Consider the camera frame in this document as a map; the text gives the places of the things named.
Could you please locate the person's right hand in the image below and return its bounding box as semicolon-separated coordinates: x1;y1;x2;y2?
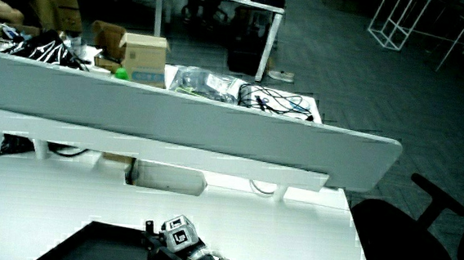
138;212;212;260

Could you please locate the black desk mat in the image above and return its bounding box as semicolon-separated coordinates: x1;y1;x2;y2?
32;217;162;260

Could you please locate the white desk shelf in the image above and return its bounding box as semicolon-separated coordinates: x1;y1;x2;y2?
0;107;333;193

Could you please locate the white desk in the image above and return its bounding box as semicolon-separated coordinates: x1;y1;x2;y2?
0;128;385;260

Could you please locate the white divider panel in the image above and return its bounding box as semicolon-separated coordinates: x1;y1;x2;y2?
0;49;408;195

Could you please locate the clear plastic bag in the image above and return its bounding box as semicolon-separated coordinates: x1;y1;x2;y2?
168;65;243;105

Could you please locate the green plastic object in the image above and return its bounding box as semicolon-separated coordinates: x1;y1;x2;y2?
113;67;132;82

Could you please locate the cardboard box with blue label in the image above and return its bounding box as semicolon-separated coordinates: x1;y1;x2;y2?
115;31;171;90

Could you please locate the black crumpled object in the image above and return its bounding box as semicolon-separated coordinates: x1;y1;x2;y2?
0;132;37;159

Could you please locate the white shoe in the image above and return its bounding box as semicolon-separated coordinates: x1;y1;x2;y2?
266;69;296;84

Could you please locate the black computer tower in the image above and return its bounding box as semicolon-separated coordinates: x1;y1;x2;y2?
225;5;274;78

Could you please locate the open brown cardboard box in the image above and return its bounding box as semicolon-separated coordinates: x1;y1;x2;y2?
88;20;128;75

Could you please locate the white table with legs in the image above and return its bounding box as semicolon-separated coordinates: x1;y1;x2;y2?
136;0;287;84

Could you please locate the black plastic bag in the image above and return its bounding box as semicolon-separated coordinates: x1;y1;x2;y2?
8;27;89;71

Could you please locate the white cable box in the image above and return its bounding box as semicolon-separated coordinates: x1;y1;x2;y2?
123;157;210;198

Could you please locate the black cable bundle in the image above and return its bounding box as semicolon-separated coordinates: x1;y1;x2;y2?
235;82;318;123

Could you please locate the white metal frame rack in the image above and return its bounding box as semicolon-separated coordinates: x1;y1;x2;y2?
365;0;434;55

